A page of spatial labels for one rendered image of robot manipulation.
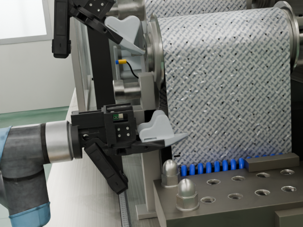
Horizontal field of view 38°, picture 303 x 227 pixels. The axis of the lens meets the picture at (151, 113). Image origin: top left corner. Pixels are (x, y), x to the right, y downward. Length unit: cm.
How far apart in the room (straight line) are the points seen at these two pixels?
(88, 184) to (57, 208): 14
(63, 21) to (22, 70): 569
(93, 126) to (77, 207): 31
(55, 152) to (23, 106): 579
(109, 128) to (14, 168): 18
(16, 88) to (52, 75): 54
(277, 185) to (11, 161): 46
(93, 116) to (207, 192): 24
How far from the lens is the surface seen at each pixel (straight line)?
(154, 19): 83
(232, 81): 84
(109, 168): 82
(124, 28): 81
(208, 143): 85
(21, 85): 653
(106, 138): 81
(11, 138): 81
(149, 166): 93
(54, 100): 651
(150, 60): 83
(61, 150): 80
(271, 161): 83
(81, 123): 80
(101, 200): 108
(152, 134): 81
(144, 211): 97
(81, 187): 118
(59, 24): 82
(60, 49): 82
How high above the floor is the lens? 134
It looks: 13 degrees down
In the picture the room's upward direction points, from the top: 5 degrees counter-clockwise
